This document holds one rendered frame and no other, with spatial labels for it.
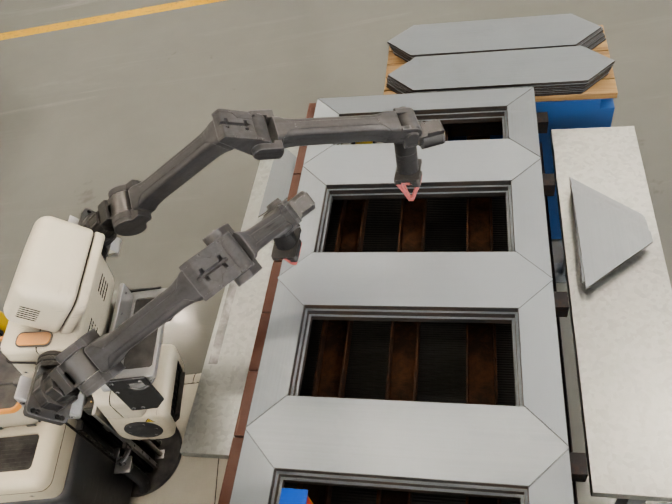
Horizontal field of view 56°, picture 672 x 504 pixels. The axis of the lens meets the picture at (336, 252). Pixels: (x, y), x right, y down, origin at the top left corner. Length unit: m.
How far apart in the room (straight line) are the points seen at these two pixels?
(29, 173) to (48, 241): 2.68
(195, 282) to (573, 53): 1.71
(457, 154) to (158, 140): 2.22
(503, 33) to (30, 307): 1.87
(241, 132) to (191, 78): 2.86
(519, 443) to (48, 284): 1.05
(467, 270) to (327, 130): 0.56
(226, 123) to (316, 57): 2.71
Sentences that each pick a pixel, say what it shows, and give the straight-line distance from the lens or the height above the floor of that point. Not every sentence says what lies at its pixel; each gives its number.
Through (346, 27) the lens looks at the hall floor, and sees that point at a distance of 4.28.
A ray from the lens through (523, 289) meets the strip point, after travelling 1.70.
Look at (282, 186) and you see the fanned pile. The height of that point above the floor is 0.72.
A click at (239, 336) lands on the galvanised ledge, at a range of 1.95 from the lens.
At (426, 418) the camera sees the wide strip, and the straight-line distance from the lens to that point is 1.53.
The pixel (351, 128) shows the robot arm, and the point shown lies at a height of 1.31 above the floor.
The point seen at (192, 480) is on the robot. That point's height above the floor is 0.28.
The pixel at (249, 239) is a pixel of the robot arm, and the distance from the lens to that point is 1.21.
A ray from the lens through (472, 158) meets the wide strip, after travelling 2.01.
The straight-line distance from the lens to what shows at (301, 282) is 1.77.
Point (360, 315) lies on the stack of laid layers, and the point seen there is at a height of 0.83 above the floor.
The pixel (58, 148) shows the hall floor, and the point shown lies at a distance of 4.16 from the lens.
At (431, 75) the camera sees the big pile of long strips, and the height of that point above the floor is 0.85.
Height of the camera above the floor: 2.28
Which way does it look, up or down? 51 degrees down
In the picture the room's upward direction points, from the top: 15 degrees counter-clockwise
